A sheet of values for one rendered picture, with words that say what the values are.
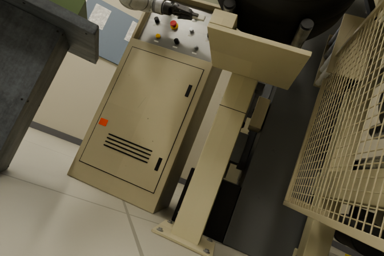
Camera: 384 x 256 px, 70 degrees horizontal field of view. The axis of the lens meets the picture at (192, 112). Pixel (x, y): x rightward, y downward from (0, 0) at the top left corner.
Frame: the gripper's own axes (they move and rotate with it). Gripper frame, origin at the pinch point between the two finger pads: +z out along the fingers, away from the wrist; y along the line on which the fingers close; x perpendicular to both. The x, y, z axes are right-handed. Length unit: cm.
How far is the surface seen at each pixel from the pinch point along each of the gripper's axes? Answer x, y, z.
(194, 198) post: 88, -6, 33
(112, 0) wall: -91, 182, -183
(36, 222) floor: 106, -54, -2
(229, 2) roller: 16, -43, 23
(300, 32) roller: 18, -40, 50
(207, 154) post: 68, -6, 31
